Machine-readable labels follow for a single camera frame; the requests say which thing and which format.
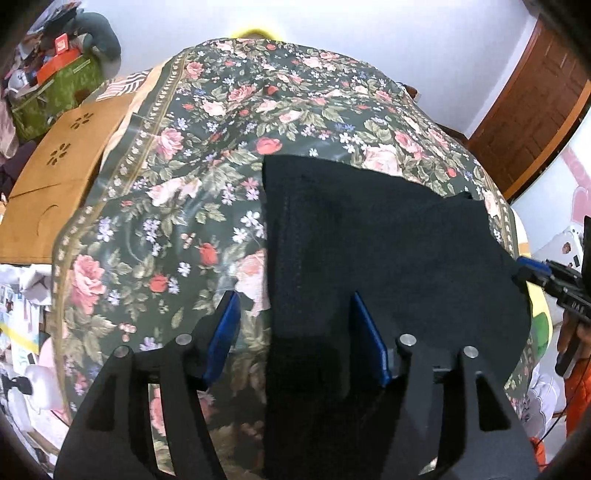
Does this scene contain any black elephant print t-shirt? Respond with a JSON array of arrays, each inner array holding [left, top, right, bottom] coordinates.
[[263, 156, 538, 479]]

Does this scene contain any person right hand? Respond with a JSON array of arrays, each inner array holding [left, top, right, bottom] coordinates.
[[556, 310, 591, 358]]

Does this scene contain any white heart wardrobe door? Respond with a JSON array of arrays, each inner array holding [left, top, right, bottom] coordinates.
[[512, 116, 590, 271]]

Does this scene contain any floral green bed quilt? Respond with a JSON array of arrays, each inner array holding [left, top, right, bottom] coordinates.
[[52, 39, 528, 479]]

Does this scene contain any brown wooden door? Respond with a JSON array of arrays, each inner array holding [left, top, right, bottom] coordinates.
[[468, 20, 590, 199]]

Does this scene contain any wooden lap desk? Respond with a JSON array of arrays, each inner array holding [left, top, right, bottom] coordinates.
[[0, 94, 132, 265]]

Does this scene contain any green leaf pattern storage bag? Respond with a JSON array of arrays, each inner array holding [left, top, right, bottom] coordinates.
[[8, 55, 104, 143]]

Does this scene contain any orange box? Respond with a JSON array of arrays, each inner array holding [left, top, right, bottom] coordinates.
[[36, 48, 81, 84]]

